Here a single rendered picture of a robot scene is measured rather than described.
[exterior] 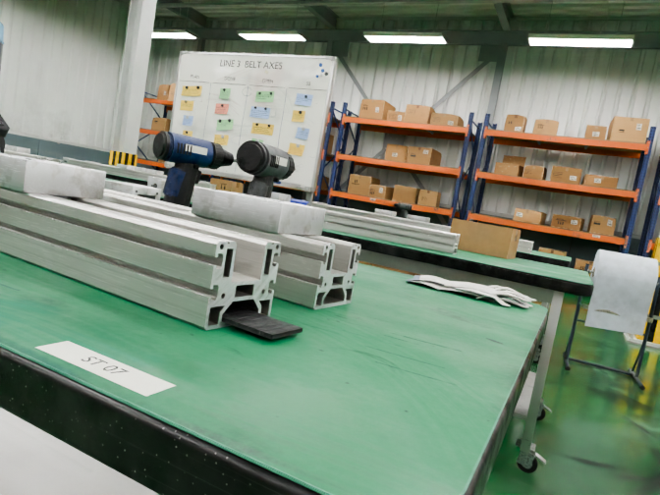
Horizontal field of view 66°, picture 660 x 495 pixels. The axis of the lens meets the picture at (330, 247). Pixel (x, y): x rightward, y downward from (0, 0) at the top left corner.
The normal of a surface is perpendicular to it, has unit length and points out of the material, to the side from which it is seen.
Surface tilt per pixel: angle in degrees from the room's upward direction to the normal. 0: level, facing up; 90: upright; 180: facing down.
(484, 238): 89
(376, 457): 0
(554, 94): 90
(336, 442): 0
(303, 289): 90
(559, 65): 90
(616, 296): 104
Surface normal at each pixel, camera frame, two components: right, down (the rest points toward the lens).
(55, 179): 0.84, 0.19
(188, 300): -0.51, 0.00
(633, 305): -0.42, 0.19
